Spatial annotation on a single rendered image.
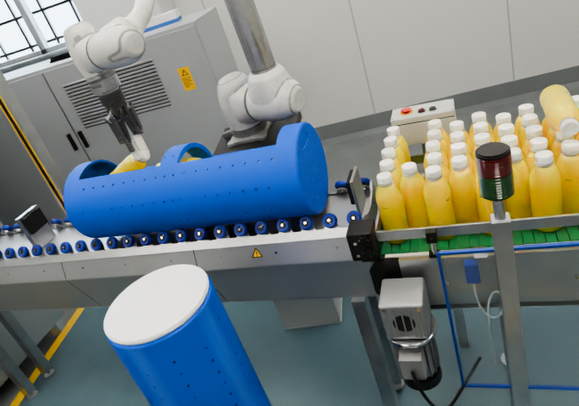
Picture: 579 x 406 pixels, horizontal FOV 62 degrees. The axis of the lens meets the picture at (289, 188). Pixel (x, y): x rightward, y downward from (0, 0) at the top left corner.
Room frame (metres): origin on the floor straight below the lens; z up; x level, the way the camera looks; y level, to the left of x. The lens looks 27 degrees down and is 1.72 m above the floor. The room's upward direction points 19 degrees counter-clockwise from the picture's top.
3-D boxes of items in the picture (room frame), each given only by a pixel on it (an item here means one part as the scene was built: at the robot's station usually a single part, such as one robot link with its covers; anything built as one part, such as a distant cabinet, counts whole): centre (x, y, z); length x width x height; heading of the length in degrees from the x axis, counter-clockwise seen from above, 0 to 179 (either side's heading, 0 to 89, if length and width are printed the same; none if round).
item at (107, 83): (1.55, 0.43, 1.49); 0.09 x 0.09 x 0.06
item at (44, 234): (1.83, 1.02, 1.00); 0.10 x 0.04 x 0.15; 155
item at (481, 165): (0.79, -0.39, 1.23); 0.06 x 0.06 x 0.04
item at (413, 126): (1.45, -0.50, 1.05); 0.20 x 0.10 x 0.10; 65
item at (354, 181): (1.27, -0.19, 0.99); 0.10 x 0.02 x 0.12; 155
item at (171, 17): (3.24, 0.42, 1.48); 0.24 x 0.12 x 0.08; 82
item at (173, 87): (3.49, 1.17, 0.72); 2.15 x 0.54 x 1.45; 74
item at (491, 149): (0.79, -0.39, 1.18); 0.06 x 0.06 x 0.16
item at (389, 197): (1.11, -0.25, 0.99); 0.07 x 0.07 x 0.19
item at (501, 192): (0.79, -0.39, 1.18); 0.06 x 0.06 x 0.05
